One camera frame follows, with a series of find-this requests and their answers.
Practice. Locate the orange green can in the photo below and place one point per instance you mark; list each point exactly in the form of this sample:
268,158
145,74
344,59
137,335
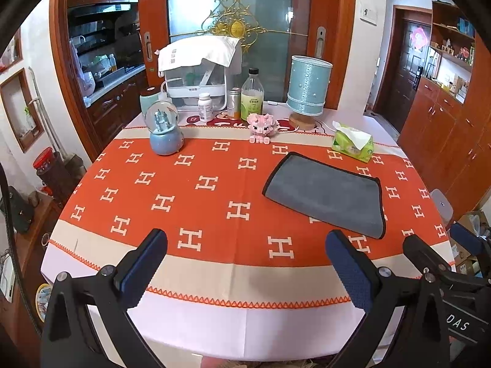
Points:
233,104

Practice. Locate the white countertop appliance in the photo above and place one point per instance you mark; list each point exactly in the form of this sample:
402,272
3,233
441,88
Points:
226,80

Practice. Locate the wooden kitchen cabinet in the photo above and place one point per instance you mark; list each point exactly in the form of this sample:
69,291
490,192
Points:
107,46

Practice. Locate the dark wooden door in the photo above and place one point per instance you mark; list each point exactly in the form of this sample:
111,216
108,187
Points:
402,61

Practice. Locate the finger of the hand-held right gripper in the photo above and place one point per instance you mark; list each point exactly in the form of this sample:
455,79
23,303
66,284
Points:
466,237
424,255

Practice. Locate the red lidded jar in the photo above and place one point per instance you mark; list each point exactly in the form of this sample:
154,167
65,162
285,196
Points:
44,161

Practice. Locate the blue snow globe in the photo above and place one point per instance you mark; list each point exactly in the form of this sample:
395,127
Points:
165,132

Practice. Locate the glass bottle with black cap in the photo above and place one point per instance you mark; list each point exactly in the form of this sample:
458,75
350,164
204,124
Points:
251,99

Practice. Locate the glass door with gold ornament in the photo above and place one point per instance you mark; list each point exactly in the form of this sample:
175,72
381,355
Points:
253,7

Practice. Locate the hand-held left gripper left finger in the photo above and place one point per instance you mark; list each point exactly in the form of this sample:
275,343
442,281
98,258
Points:
142,266

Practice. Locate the mint bottle with brown lid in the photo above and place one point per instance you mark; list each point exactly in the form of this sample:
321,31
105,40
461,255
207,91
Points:
150,99

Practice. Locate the cardboard box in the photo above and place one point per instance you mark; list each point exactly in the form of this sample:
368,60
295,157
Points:
470,255

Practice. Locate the wooden shelf cabinet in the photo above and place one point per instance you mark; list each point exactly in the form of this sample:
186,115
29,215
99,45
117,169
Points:
448,96

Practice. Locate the white pill bottle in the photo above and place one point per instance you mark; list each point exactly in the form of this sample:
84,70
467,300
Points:
205,108

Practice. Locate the grey towel with black edge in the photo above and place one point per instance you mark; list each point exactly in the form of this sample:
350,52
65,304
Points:
326,195

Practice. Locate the black bag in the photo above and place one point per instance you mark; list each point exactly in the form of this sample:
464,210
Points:
19,209

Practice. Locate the grey chair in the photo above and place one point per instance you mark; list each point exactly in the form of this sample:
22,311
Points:
442,207

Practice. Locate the white wall switch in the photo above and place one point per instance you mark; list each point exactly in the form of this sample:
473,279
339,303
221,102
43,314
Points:
369,12

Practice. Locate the green tissue pack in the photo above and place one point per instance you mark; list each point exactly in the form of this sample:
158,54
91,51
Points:
353,145

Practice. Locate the white cloth cover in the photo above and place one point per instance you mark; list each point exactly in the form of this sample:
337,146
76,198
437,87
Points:
195,51

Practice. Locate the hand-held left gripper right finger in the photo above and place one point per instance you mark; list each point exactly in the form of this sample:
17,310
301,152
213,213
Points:
351,266

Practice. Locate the blue lamp with wooden base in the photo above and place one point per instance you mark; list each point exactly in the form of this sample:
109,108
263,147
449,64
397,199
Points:
308,88

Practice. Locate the orange patterned tablecloth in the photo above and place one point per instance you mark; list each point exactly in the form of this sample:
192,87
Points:
230,184

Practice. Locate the pink block pig toy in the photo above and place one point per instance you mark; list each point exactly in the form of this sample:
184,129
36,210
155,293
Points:
262,124

